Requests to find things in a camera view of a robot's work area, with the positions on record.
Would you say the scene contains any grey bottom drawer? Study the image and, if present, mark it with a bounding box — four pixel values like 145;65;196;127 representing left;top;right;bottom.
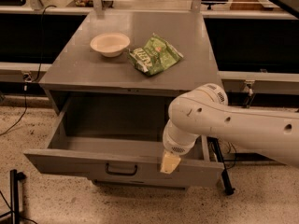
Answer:
92;179;189;190

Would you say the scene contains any black cable left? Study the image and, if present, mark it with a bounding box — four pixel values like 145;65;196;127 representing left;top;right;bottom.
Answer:
0;5;58;137

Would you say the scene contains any black floor cables right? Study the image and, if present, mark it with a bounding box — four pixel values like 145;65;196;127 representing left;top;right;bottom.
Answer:
214;138;239;170

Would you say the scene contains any grey top drawer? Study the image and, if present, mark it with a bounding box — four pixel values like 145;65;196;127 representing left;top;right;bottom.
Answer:
24;93;223;187

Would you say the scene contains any grey drawer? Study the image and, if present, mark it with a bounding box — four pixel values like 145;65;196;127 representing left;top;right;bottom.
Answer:
24;93;223;187
92;179;189;190

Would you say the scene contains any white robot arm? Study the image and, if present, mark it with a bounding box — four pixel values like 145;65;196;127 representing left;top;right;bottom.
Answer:
160;83;299;174

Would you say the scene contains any grey metal drawer cabinet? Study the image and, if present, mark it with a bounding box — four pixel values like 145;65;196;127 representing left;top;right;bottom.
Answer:
40;10;221;136

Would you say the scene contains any green chip bag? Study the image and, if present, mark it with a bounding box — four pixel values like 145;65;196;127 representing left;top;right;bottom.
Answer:
128;34;183;77

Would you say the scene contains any black stand left corner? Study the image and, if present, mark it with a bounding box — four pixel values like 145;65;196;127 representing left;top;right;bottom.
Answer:
0;169;38;224

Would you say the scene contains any white bowl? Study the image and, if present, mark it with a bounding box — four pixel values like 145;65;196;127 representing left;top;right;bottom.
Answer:
90;33;130;58

